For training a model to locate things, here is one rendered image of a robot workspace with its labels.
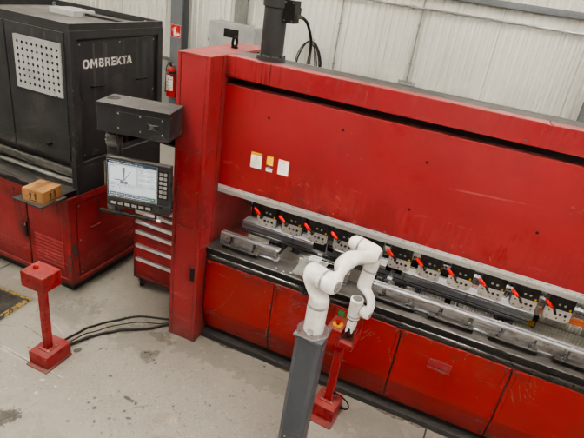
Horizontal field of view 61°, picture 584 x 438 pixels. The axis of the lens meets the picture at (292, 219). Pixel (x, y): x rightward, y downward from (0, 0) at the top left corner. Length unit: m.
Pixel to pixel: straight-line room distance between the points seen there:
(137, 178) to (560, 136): 2.57
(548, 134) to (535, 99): 4.20
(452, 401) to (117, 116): 2.96
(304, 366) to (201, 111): 1.76
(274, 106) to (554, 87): 4.62
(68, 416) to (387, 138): 2.78
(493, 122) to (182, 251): 2.35
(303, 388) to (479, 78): 5.20
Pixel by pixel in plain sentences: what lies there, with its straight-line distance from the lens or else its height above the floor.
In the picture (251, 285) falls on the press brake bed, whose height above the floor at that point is 0.68.
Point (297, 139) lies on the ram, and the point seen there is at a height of 1.85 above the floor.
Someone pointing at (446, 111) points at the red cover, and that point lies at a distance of 3.08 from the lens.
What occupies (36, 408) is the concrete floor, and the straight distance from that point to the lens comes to 3.98.
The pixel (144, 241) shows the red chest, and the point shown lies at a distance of 4.64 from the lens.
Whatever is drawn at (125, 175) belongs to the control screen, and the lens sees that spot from 3.52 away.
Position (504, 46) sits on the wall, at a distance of 7.23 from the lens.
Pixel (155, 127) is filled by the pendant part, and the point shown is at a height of 1.85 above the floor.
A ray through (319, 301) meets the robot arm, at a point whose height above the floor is 1.25.
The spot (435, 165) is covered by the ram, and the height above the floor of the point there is 1.91.
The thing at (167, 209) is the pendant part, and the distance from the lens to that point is 3.49.
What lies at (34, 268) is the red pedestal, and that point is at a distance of 3.85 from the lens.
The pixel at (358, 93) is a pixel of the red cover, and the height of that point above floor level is 2.24.
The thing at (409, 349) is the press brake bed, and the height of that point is 0.63.
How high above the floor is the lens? 2.83
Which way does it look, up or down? 26 degrees down
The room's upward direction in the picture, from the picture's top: 9 degrees clockwise
